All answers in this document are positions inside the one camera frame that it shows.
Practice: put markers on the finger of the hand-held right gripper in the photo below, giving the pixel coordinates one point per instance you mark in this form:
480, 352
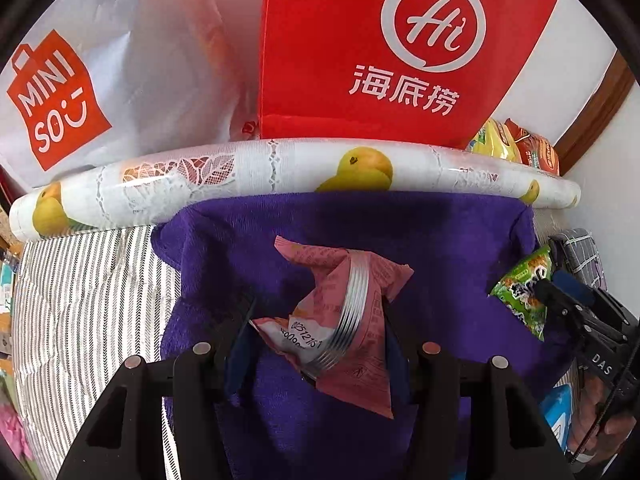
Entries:
560, 310
570, 282

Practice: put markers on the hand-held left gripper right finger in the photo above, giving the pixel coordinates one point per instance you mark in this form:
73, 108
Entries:
396, 360

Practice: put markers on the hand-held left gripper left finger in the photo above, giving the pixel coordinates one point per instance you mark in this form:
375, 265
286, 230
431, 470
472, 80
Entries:
239, 355

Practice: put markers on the pink white snack packet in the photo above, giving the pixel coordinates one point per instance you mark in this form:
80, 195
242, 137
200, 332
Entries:
350, 360

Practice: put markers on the green snack packet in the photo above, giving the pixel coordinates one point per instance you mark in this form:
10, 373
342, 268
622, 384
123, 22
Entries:
520, 285

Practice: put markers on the purple towel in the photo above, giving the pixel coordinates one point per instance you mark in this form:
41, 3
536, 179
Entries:
225, 260

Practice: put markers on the person's right hand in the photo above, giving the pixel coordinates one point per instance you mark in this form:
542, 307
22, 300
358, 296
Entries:
590, 420

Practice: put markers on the grey checked folded cloth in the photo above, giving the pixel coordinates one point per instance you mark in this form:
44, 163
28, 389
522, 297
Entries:
582, 255

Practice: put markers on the blue box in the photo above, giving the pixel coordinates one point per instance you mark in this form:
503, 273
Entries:
557, 410

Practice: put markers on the red chip bag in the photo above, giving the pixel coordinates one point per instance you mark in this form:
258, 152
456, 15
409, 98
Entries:
540, 152

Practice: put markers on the yellow chip bag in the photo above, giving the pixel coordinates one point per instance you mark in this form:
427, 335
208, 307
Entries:
492, 142

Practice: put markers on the striped mattress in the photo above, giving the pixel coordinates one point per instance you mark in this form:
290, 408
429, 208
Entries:
75, 310

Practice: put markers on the fruit print paper roll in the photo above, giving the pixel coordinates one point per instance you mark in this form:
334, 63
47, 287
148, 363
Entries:
300, 165

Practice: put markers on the white plastic shopping bag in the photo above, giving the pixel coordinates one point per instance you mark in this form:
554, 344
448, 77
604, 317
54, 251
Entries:
150, 85

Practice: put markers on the red paper bag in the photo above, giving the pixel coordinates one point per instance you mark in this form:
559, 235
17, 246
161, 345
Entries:
320, 60

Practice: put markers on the brown wooden door frame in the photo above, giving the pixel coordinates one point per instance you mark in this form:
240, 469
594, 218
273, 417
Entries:
600, 110

